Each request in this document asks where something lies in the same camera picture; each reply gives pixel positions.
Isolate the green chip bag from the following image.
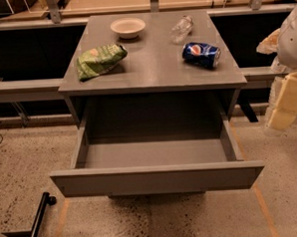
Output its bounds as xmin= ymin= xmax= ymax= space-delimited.
xmin=76 ymin=44 xmax=128 ymax=82

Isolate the white bowl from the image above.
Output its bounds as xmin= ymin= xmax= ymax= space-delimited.
xmin=111 ymin=18 xmax=146 ymax=39

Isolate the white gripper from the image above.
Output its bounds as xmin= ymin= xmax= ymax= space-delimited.
xmin=255 ymin=29 xmax=297 ymax=132

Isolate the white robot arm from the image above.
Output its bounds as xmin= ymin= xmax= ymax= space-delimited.
xmin=256 ymin=4 xmax=297 ymax=134

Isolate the grey drawer cabinet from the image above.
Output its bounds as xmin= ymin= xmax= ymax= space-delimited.
xmin=59 ymin=12 xmax=246 ymax=133

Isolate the blue Pepsi can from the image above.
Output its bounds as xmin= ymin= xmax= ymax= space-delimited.
xmin=182 ymin=42 xmax=221 ymax=69

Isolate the clear plastic bottle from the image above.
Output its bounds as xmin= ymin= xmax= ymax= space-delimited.
xmin=170 ymin=16 xmax=193 ymax=43

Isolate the black chair base leg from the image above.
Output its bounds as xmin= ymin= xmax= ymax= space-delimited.
xmin=0 ymin=191 xmax=59 ymax=237

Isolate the grey top drawer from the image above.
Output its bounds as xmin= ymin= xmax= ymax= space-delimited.
xmin=50 ymin=116 xmax=264 ymax=197

